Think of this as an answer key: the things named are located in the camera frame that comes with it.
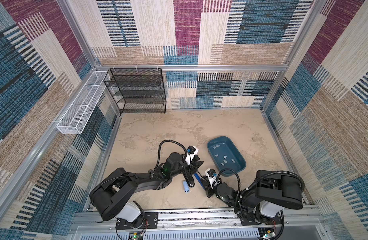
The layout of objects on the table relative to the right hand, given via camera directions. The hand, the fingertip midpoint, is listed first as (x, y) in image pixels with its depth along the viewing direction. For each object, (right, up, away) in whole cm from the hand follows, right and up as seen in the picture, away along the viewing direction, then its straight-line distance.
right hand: (203, 180), depth 85 cm
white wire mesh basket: (-61, +34, -14) cm, 72 cm away
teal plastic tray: (+14, +12, +10) cm, 21 cm away
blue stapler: (-2, +1, 0) cm, 3 cm away
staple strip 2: (+19, +9, +7) cm, 23 cm away
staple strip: (+15, +11, +10) cm, 21 cm away
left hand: (-2, +13, -4) cm, 14 cm away
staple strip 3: (+14, +9, +7) cm, 18 cm away
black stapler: (-8, +1, -3) cm, 9 cm away
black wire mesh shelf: (-45, +56, +26) cm, 76 cm away
